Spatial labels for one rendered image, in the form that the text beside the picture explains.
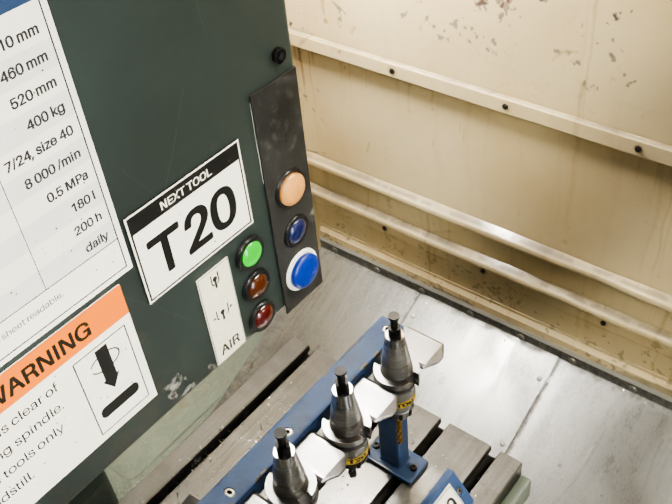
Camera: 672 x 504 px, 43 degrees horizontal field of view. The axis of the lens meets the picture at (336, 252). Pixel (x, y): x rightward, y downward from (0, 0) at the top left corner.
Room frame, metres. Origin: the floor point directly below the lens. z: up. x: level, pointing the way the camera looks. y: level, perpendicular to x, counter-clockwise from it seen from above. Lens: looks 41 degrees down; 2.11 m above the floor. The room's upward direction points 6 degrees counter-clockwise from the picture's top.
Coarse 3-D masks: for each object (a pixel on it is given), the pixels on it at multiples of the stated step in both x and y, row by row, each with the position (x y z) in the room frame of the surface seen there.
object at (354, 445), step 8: (360, 408) 0.69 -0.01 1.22; (368, 416) 0.68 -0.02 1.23; (328, 424) 0.67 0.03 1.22; (368, 424) 0.66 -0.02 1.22; (328, 432) 0.66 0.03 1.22; (360, 432) 0.66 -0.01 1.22; (368, 432) 0.66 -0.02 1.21; (328, 440) 0.65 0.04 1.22; (336, 440) 0.65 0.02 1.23; (344, 440) 0.64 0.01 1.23; (352, 440) 0.64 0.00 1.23; (360, 440) 0.64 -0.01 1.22; (344, 448) 0.64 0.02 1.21; (352, 448) 0.64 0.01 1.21; (360, 448) 0.64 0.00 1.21
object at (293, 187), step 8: (288, 176) 0.49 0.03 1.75; (296, 176) 0.49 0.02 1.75; (288, 184) 0.49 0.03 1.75; (296, 184) 0.49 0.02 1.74; (304, 184) 0.50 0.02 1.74; (280, 192) 0.48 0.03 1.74; (288, 192) 0.48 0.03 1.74; (296, 192) 0.49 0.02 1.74; (288, 200) 0.48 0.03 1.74; (296, 200) 0.49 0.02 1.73
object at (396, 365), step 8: (384, 336) 0.75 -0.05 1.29; (400, 336) 0.75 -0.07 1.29; (384, 344) 0.75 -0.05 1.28; (392, 344) 0.74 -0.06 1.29; (400, 344) 0.74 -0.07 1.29; (384, 352) 0.75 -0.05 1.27; (392, 352) 0.74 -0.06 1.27; (400, 352) 0.74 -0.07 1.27; (408, 352) 0.75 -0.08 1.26; (384, 360) 0.74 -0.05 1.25; (392, 360) 0.74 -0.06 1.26; (400, 360) 0.74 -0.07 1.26; (408, 360) 0.74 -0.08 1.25; (384, 368) 0.74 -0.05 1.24; (392, 368) 0.73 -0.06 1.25; (400, 368) 0.73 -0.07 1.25; (408, 368) 0.74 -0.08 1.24; (384, 376) 0.74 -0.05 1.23; (392, 376) 0.73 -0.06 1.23; (400, 376) 0.73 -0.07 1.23; (408, 376) 0.74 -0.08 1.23
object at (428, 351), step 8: (408, 328) 0.83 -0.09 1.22; (408, 336) 0.82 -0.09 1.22; (416, 336) 0.81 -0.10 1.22; (424, 336) 0.81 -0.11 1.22; (408, 344) 0.80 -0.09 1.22; (416, 344) 0.80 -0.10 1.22; (424, 344) 0.80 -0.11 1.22; (432, 344) 0.80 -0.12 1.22; (440, 344) 0.79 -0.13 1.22; (416, 352) 0.78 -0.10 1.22; (424, 352) 0.78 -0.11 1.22; (432, 352) 0.78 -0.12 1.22; (440, 352) 0.78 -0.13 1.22; (424, 360) 0.77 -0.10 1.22; (432, 360) 0.77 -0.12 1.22; (440, 360) 0.77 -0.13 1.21; (424, 368) 0.76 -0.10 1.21
